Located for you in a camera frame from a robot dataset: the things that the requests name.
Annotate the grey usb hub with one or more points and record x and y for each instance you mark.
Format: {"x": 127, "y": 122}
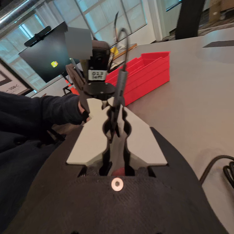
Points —
{"x": 119, "y": 98}

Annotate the cardboard box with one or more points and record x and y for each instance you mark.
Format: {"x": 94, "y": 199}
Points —
{"x": 223, "y": 9}

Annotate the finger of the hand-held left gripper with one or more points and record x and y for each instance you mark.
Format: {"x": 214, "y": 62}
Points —
{"x": 97, "y": 106}

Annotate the dark monitor screen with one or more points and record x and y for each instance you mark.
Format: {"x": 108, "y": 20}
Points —
{"x": 47, "y": 58}

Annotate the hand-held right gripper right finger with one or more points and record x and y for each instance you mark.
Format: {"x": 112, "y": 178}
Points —
{"x": 146, "y": 146}

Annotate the light wooden desk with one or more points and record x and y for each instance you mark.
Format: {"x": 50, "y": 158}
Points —
{"x": 126, "y": 49}

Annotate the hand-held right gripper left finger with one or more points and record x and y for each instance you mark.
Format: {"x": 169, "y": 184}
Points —
{"x": 87, "y": 146}

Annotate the black video bar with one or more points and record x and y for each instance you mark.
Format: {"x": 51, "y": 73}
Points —
{"x": 36, "y": 36}

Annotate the framed marker board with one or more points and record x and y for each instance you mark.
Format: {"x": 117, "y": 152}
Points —
{"x": 11, "y": 80}

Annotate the red plastic bin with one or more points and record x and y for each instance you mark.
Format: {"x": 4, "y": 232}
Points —
{"x": 146, "y": 75}

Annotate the silver air duct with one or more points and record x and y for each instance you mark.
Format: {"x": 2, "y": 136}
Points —
{"x": 14, "y": 9}

